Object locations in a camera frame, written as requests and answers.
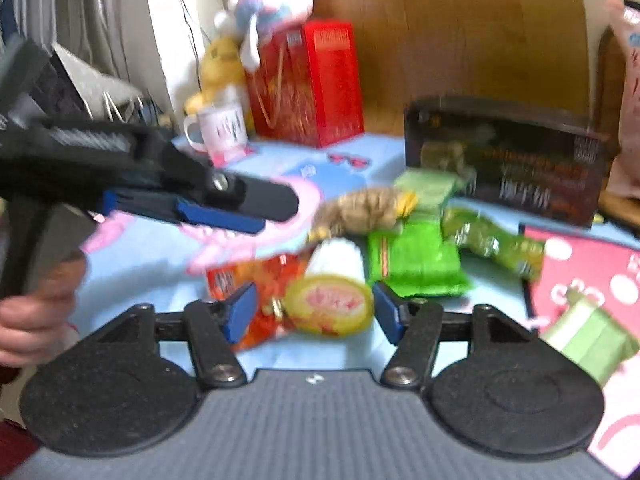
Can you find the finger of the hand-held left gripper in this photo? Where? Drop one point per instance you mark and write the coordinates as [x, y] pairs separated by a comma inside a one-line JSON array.
[[220, 219], [270, 202]]

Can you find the person's red jacket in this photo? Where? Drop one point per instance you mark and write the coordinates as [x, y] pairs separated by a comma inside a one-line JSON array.
[[12, 440]]

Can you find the pink snack bag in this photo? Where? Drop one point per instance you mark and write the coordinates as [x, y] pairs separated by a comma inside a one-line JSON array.
[[627, 110]]

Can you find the brown snack packet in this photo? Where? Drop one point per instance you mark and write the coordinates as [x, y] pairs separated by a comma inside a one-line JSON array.
[[360, 210]]

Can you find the pastel plush toy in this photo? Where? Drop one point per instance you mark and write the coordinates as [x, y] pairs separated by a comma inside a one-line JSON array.
[[270, 0]]

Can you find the person's left hand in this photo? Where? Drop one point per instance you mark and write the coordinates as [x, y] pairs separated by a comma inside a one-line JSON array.
[[30, 325]]

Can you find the bright green snack packet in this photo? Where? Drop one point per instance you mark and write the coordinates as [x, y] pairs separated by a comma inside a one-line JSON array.
[[415, 260]]

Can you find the grey curtain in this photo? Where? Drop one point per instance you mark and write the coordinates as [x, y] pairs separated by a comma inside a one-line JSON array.
[[90, 10]]

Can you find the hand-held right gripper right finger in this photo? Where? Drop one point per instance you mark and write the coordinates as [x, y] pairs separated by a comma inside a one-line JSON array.
[[387, 312]]

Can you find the red gift box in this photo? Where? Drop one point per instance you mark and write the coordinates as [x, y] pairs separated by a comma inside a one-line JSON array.
[[310, 85]]

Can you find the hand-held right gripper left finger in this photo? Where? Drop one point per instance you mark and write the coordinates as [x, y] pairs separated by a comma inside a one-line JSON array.
[[242, 310]]

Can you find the yellow lid snack cup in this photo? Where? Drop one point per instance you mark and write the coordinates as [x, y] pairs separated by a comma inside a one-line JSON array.
[[330, 305]]

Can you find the black printed box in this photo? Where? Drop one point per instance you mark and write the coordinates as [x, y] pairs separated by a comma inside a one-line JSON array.
[[525, 160]]

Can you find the white enamel mug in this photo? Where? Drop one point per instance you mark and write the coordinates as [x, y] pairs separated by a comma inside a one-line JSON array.
[[225, 130]]

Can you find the yellow plush toy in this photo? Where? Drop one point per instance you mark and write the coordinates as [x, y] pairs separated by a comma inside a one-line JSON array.
[[220, 70]]

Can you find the clear green snack packet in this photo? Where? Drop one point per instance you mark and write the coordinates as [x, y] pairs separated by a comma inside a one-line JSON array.
[[495, 242]]

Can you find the orange red snack packet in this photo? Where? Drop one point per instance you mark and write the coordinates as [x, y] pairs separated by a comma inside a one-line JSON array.
[[260, 280]]

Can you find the pale green snack packet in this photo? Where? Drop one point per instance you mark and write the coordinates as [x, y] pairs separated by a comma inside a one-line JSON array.
[[425, 185], [592, 340]]

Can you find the blue cartoon printed blanket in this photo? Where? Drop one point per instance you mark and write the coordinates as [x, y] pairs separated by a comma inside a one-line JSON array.
[[150, 270]]

